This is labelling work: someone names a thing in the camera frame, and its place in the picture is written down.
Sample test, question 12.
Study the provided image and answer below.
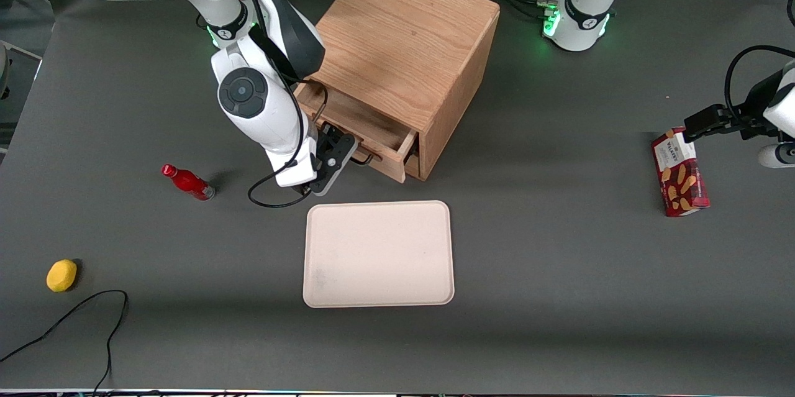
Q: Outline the wooden drawer cabinet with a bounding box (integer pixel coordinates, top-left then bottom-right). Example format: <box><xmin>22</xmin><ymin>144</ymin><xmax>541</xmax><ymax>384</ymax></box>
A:
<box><xmin>304</xmin><ymin>0</ymin><xmax>501</xmax><ymax>181</ymax></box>

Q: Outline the red bottle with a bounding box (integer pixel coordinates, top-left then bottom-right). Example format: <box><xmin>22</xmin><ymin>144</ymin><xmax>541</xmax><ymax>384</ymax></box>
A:
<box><xmin>161</xmin><ymin>163</ymin><xmax>216</xmax><ymax>201</ymax></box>

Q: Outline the black cable on table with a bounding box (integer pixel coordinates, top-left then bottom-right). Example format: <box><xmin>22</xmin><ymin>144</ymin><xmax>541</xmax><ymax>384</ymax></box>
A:
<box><xmin>0</xmin><ymin>290</ymin><xmax>129</xmax><ymax>395</ymax></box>

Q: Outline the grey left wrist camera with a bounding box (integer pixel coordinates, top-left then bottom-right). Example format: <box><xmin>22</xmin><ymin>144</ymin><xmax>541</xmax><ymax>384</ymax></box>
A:
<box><xmin>758</xmin><ymin>142</ymin><xmax>795</xmax><ymax>169</ymax></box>

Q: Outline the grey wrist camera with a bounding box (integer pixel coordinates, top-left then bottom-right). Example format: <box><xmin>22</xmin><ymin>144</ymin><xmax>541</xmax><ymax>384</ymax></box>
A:
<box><xmin>309</xmin><ymin>134</ymin><xmax>360</xmax><ymax>197</ymax></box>
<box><xmin>758</xmin><ymin>142</ymin><xmax>795</xmax><ymax>169</ymax></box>

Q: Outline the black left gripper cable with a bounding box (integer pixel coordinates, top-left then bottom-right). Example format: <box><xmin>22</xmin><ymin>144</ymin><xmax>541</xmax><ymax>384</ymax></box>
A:
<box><xmin>724</xmin><ymin>45</ymin><xmax>795</xmax><ymax>124</ymax></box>

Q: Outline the red tartan shortbread box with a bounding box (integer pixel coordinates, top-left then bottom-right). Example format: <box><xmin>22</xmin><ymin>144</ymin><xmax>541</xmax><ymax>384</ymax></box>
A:
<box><xmin>651</xmin><ymin>127</ymin><xmax>711</xmax><ymax>217</ymax></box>

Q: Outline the cream plastic tray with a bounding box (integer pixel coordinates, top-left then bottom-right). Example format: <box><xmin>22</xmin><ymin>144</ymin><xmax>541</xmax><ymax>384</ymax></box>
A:
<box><xmin>302</xmin><ymin>200</ymin><xmax>455</xmax><ymax>309</ymax></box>

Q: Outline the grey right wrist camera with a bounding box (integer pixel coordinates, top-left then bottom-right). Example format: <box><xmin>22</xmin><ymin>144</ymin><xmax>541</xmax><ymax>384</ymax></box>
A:
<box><xmin>309</xmin><ymin>134</ymin><xmax>360</xmax><ymax>197</ymax></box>

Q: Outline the yellow lemon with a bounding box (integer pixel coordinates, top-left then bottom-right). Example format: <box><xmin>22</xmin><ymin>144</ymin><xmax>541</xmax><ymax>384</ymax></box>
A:
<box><xmin>46</xmin><ymin>258</ymin><xmax>78</xmax><ymax>293</ymax></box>

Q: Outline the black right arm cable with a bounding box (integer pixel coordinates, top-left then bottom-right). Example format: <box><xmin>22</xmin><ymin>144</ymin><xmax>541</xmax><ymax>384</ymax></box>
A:
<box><xmin>211</xmin><ymin>0</ymin><xmax>330</xmax><ymax>209</ymax></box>

